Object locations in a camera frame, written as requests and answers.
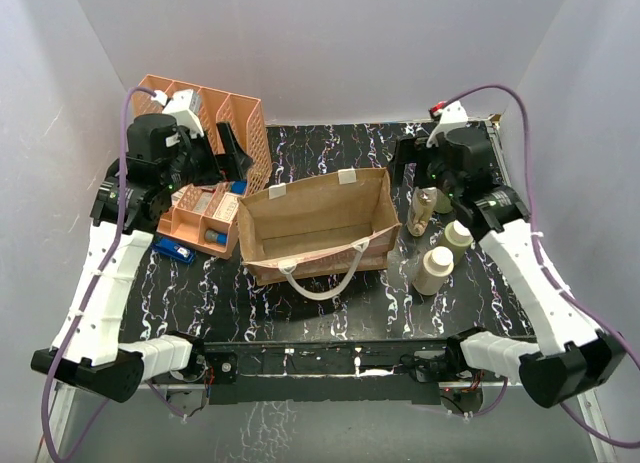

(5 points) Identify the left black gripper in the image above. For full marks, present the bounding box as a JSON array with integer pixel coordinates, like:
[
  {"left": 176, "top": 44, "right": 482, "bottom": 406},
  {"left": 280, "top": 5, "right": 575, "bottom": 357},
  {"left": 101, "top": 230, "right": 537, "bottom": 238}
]
[{"left": 160, "top": 121, "right": 252, "bottom": 194}]

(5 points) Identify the small clear bottle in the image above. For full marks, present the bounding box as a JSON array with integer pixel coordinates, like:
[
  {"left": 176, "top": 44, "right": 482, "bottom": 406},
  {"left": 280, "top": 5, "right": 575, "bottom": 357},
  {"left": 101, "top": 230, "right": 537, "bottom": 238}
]
[{"left": 406, "top": 187, "right": 437, "bottom": 237}]

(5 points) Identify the green bottle with beige cap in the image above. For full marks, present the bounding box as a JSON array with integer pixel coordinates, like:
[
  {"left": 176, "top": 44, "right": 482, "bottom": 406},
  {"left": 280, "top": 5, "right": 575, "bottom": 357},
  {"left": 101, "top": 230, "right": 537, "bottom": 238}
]
[{"left": 431, "top": 188, "right": 453, "bottom": 214}]

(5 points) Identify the brown canvas tote bag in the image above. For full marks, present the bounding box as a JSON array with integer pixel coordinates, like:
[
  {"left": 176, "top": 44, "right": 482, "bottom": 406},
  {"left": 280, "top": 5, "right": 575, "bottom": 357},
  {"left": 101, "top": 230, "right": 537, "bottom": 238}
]
[{"left": 237, "top": 168, "right": 401, "bottom": 301}]

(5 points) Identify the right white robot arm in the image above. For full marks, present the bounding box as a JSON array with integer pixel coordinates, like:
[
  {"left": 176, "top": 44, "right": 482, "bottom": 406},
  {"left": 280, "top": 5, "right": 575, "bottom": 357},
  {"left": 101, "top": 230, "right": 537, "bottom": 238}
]
[{"left": 388, "top": 125, "right": 626, "bottom": 408}]

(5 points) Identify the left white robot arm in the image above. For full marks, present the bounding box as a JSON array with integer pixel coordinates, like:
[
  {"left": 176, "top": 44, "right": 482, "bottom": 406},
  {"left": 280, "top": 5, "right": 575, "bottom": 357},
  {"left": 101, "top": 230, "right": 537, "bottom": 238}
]
[{"left": 30, "top": 113, "right": 252, "bottom": 403}]

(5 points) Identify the blue yellow item in organizer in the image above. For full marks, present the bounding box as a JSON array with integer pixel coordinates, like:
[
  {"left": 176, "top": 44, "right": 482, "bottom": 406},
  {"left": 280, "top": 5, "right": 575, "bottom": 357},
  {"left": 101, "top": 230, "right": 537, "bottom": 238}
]
[{"left": 229, "top": 181, "right": 247, "bottom": 195}]

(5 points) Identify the pink plastic file organizer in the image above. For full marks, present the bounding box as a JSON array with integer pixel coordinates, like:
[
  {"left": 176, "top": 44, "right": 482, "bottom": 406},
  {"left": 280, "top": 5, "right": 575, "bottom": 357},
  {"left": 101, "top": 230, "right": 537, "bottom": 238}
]
[{"left": 140, "top": 75, "right": 272, "bottom": 259}]

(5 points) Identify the grey blue cylinder item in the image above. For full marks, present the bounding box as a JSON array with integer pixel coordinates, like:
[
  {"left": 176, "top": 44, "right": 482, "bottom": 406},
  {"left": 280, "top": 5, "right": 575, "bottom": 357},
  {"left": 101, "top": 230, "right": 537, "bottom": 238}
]
[{"left": 204, "top": 229, "right": 227, "bottom": 246}]

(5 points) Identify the blue white small box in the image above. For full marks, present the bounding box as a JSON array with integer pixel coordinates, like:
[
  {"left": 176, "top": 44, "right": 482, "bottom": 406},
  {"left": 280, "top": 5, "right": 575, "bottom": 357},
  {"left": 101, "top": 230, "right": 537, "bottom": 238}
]
[{"left": 152, "top": 237, "right": 195, "bottom": 264}]

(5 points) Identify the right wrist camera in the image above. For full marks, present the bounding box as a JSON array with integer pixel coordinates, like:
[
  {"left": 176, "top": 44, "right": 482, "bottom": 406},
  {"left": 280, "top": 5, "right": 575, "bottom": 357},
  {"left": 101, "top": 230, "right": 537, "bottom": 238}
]
[{"left": 426, "top": 100, "right": 469, "bottom": 148}]

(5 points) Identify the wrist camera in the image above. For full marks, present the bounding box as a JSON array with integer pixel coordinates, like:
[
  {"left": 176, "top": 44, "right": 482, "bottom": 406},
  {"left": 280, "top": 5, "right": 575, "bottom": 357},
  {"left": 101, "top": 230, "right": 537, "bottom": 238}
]
[
  {"left": 151, "top": 89, "right": 204, "bottom": 137},
  {"left": 426, "top": 100, "right": 469, "bottom": 148}
]

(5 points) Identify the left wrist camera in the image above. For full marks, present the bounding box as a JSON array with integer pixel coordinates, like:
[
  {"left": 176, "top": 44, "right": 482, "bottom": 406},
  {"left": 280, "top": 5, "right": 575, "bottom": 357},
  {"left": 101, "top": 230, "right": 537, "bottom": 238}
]
[{"left": 151, "top": 89, "right": 204, "bottom": 137}]

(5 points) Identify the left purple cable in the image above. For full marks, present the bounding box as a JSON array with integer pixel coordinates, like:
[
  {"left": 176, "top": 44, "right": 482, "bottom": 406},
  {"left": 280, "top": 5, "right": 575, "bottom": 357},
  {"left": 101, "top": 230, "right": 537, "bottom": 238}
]
[{"left": 39, "top": 86, "right": 201, "bottom": 463}]

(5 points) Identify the black front rail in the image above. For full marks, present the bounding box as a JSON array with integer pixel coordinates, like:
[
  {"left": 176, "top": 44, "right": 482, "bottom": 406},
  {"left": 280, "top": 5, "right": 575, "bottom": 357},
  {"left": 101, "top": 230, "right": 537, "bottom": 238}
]
[{"left": 204, "top": 339, "right": 455, "bottom": 405}]

